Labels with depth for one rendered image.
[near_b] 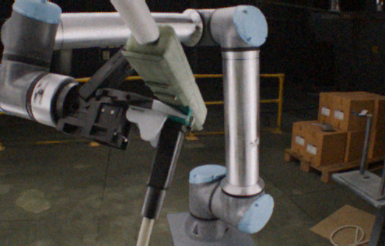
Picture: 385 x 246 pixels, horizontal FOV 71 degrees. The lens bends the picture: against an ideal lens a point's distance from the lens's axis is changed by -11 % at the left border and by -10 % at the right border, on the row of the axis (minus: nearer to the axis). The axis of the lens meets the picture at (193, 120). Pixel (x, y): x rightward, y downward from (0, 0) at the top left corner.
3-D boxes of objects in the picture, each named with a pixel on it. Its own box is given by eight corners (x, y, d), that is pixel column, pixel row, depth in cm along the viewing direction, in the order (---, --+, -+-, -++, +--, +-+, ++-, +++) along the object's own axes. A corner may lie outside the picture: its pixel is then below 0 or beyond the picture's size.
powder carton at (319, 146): (326, 153, 350) (329, 125, 342) (343, 161, 323) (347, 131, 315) (302, 158, 338) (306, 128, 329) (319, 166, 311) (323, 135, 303)
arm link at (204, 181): (208, 195, 129) (209, 158, 124) (238, 210, 116) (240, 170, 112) (181, 207, 119) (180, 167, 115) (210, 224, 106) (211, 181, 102)
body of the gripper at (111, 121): (131, 152, 49) (71, 136, 51) (145, 104, 51) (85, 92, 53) (113, 143, 42) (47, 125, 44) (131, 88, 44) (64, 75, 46)
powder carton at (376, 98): (376, 121, 359) (379, 95, 351) (393, 127, 332) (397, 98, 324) (356, 124, 348) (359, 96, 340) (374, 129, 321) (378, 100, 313)
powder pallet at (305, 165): (348, 148, 413) (349, 138, 410) (393, 166, 340) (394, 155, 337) (283, 159, 375) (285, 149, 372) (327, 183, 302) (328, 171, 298)
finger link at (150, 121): (180, 149, 43) (125, 137, 46) (190, 111, 44) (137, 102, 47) (173, 145, 40) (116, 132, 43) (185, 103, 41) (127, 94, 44)
